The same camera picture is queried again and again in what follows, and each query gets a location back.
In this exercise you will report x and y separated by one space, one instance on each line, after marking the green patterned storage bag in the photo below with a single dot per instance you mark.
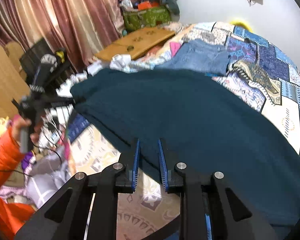
134 20

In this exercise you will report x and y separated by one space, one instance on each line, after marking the magenta pink cloth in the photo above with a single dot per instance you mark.
174 47

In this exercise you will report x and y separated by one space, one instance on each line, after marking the folded blue denim jeans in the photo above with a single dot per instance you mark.
199 56

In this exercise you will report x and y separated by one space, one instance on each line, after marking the yellow round object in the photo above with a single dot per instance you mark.
241 24

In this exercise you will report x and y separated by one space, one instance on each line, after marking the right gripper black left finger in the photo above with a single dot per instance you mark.
85 207

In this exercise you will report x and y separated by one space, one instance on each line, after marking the dark teal fleece pants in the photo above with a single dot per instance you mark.
205 125

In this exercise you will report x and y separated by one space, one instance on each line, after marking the brown wooden lap desk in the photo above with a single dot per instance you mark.
136 44

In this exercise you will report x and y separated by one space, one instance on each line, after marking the patchwork patterned bedspread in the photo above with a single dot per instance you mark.
259 73

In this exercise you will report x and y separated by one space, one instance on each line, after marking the crumpled white paper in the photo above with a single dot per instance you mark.
121 62

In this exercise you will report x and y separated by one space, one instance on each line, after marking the person left hand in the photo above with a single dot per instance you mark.
21 123

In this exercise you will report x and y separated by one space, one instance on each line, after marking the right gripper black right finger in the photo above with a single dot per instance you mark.
209 208

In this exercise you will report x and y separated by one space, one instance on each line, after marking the pink striped curtain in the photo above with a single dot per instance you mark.
82 27

